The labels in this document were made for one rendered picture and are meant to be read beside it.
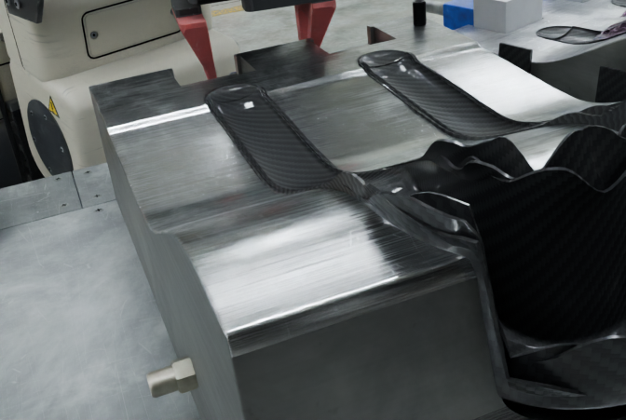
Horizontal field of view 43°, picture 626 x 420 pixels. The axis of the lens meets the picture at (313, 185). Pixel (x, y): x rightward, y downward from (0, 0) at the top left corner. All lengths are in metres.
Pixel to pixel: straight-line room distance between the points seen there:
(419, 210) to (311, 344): 0.05
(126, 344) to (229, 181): 0.11
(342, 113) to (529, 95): 0.11
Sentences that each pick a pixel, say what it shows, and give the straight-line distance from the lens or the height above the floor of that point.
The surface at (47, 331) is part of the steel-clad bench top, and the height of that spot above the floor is 0.80.
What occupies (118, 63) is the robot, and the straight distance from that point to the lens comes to 0.91.
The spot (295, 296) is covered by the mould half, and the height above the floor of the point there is 0.93.
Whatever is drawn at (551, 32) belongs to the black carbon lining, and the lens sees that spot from 0.72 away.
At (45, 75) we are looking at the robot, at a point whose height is 0.81.
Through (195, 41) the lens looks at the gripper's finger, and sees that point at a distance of 0.62.
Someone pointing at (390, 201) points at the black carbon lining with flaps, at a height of 0.95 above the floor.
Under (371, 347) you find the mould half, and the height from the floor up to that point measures 0.91.
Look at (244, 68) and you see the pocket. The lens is 0.59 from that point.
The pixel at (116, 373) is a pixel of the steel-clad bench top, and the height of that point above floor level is 0.80.
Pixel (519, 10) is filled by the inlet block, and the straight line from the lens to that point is 0.72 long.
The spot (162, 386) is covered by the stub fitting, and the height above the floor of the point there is 0.84.
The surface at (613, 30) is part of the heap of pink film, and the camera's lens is 0.66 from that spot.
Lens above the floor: 1.07
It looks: 28 degrees down
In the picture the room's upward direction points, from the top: 6 degrees counter-clockwise
